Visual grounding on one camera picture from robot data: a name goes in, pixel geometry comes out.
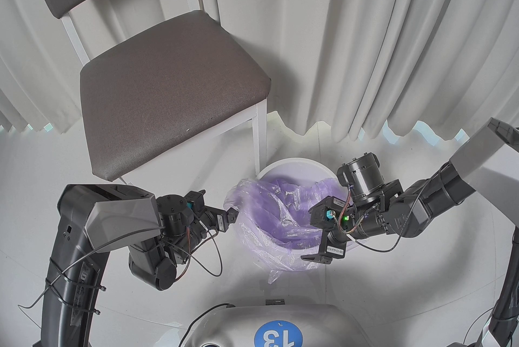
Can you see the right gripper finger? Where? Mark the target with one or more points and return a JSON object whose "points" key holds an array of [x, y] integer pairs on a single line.
{"points": [[320, 259]]}

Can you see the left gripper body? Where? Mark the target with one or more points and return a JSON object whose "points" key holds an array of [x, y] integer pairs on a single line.
{"points": [[213, 218]]}

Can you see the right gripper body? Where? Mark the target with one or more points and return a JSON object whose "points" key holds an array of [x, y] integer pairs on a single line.
{"points": [[332, 242]]}

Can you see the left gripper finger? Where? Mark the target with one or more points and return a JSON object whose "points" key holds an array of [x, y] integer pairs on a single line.
{"points": [[232, 215]]}

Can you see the purple plastic bag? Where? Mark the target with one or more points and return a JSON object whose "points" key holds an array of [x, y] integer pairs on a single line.
{"points": [[284, 215]]}

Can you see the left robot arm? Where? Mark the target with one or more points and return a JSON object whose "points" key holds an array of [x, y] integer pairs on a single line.
{"points": [[73, 240]]}

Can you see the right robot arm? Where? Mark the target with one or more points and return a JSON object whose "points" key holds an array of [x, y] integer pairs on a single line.
{"points": [[417, 207]]}

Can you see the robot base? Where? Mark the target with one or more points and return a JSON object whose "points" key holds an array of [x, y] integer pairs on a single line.
{"points": [[243, 325]]}

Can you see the white trash bin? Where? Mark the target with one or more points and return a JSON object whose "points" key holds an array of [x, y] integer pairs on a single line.
{"points": [[292, 165]]}

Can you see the grey padded white chair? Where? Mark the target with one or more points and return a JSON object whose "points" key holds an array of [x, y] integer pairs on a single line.
{"points": [[162, 94]]}

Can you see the white curtain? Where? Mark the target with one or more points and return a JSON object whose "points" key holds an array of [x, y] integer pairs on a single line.
{"points": [[405, 33]]}

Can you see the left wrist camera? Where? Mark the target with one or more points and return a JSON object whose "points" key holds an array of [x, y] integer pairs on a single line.
{"points": [[196, 199]]}

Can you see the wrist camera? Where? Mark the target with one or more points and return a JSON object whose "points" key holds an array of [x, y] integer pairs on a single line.
{"points": [[324, 215], [196, 199]]}

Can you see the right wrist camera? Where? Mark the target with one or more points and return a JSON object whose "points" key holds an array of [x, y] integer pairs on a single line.
{"points": [[324, 215]]}

